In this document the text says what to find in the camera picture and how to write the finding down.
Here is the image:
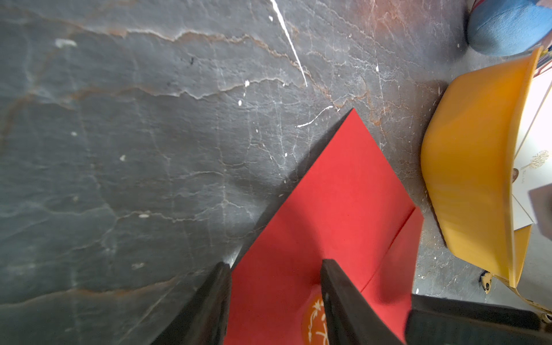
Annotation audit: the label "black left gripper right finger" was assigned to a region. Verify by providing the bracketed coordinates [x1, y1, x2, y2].
[321, 259, 402, 345]

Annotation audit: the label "cream white envelope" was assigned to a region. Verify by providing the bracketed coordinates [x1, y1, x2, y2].
[512, 66, 551, 231]

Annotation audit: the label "plush doll blue pants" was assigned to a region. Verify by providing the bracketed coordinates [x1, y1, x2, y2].
[466, 0, 551, 57]

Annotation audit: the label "yellow plastic storage box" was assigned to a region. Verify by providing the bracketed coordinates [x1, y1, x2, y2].
[421, 50, 541, 288]

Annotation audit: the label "red envelope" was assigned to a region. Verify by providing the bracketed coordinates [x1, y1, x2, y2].
[224, 111, 423, 344]

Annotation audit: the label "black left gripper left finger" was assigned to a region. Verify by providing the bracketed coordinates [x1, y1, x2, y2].
[152, 262, 232, 345]

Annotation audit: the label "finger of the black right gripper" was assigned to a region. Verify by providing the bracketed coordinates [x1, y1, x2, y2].
[405, 295, 551, 344]

